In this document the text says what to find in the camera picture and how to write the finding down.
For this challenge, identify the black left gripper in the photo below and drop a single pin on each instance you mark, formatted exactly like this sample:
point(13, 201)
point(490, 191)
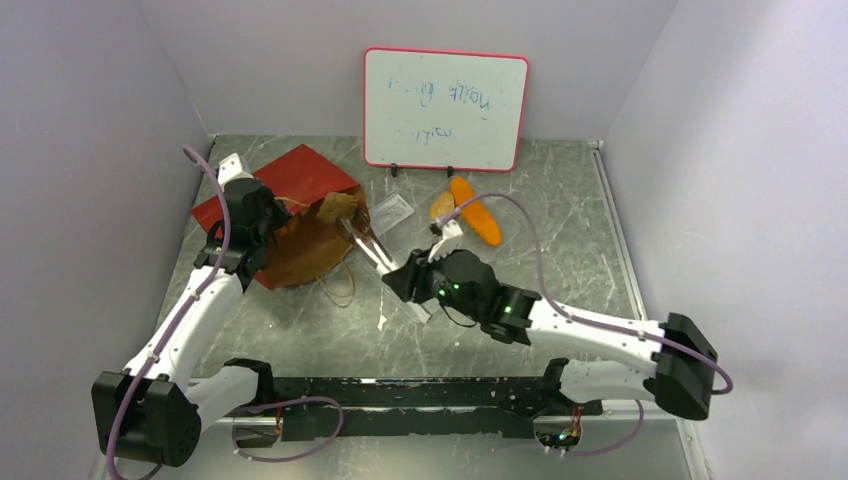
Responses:
point(281, 214)

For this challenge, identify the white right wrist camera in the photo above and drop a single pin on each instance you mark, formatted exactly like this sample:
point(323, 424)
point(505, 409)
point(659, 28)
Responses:
point(450, 237)

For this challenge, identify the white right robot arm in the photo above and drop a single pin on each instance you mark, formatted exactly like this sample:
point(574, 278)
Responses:
point(669, 363)

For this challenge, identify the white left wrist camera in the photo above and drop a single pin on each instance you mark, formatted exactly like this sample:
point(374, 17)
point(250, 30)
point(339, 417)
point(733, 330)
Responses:
point(232, 168)

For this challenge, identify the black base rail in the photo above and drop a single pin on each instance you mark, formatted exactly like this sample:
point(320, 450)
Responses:
point(360, 407)

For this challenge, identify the orange fake bread loaf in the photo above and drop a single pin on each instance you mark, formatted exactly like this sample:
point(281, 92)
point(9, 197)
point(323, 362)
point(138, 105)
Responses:
point(475, 214)

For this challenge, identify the pink framed whiteboard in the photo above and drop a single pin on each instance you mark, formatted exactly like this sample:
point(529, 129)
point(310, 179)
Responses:
point(436, 109)

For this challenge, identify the red brown paper bag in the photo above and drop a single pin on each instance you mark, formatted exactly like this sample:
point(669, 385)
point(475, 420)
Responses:
point(306, 248)

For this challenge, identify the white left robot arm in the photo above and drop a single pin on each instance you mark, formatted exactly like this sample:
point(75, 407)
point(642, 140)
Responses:
point(149, 411)

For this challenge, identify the clear plastic tray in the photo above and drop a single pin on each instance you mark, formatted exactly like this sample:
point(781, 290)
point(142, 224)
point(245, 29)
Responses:
point(420, 226)

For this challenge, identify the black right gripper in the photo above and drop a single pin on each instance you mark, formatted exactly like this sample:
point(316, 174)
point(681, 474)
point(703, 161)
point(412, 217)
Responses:
point(409, 280)

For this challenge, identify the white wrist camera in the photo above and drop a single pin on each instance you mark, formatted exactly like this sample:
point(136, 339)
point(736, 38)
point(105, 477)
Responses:
point(232, 168)
point(450, 237)

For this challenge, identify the dark brown fake bread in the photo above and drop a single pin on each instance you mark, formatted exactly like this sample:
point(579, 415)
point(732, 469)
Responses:
point(337, 206)

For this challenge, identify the clear plastic packet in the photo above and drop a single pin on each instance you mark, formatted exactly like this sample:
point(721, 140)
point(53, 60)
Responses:
point(389, 213)

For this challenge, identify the metal tongs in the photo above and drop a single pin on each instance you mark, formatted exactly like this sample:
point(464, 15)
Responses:
point(357, 230)

